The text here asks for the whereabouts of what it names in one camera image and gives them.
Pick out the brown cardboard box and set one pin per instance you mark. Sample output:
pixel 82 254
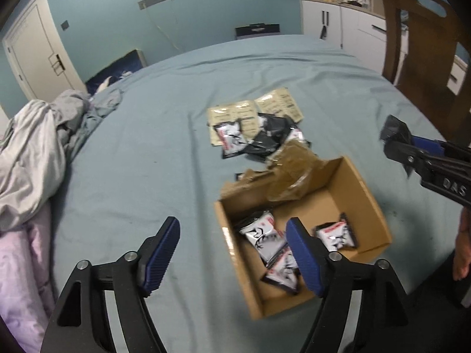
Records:
pixel 323 209

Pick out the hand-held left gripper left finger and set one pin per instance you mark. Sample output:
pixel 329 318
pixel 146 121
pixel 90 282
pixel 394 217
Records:
pixel 162 253

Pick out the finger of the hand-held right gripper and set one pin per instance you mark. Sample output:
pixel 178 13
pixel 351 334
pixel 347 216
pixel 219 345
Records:
pixel 427 143
pixel 445 185

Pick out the black flat box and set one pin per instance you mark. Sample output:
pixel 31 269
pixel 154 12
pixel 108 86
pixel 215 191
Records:
pixel 257 31

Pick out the white door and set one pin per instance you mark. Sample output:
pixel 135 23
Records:
pixel 33 44

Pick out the brown wooden chair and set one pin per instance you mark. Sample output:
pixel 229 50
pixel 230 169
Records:
pixel 423 51

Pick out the dark blue framed picture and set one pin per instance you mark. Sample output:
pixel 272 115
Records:
pixel 121 66

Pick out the grey crumpled blanket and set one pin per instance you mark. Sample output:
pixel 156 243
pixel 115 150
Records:
pixel 33 154

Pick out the pink quilt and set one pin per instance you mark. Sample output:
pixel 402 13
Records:
pixel 22 283

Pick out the person's right hand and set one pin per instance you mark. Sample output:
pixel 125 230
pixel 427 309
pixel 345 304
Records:
pixel 463 250

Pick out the grey wall switch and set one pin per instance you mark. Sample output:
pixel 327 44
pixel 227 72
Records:
pixel 65 25

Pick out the white cabinet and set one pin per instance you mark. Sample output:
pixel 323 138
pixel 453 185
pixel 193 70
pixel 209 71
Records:
pixel 353 29

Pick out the dark cloth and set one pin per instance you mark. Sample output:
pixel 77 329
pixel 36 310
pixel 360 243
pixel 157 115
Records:
pixel 434 320

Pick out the beige sachet sheet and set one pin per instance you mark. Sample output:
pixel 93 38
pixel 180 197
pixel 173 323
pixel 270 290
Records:
pixel 279 101
pixel 235 112

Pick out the black hanging cloth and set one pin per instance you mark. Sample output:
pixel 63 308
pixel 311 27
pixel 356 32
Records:
pixel 324 32

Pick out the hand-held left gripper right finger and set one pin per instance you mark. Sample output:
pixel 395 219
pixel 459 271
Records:
pixel 301 253

